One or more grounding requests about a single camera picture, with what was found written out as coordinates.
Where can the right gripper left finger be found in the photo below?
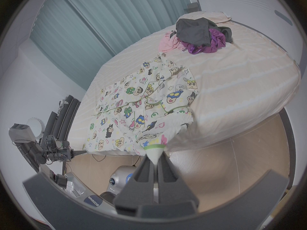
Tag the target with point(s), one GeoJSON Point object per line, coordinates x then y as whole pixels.
{"type": "Point", "coordinates": [139, 190]}

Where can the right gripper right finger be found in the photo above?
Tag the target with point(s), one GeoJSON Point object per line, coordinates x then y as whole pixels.
{"type": "Point", "coordinates": [175, 188]}

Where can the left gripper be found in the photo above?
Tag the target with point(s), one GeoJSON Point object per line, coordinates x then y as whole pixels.
{"type": "Point", "coordinates": [67, 151]}

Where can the white printed pyjama top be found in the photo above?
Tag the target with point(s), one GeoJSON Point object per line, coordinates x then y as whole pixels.
{"type": "Point", "coordinates": [134, 99]}

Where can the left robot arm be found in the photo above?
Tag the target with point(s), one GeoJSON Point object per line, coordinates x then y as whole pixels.
{"type": "Point", "coordinates": [21, 135]}

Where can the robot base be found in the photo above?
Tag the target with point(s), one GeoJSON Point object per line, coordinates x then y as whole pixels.
{"type": "Point", "coordinates": [120, 176]}

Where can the blue-green curtain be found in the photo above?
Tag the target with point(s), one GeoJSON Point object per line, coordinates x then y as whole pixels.
{"type": "Point", "coordinates": [84, 32]}

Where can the bed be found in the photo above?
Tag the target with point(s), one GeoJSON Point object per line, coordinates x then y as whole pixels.
{"type": "Point", "coordinates": [227, 80]}

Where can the pink garment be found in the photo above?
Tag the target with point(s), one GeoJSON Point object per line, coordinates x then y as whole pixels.
{"type": "Point", "coordinates": [168, 44]}

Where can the purple garment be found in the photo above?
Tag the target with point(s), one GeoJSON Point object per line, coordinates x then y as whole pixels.
{"type": "Point", "coordinates": [215, 41]}

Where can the black garment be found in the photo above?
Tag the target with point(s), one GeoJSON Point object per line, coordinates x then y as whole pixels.
{"type": "Point", "coordinates": [191, 31]}

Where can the cream pillow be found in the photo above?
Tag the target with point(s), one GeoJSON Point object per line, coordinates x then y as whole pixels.
{"type": "Point", "coordinates": [215, 17]}

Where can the grey bedside table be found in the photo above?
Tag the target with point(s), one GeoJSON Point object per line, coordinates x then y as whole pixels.
{"type": "Point", "coordinates": [193, 7]}

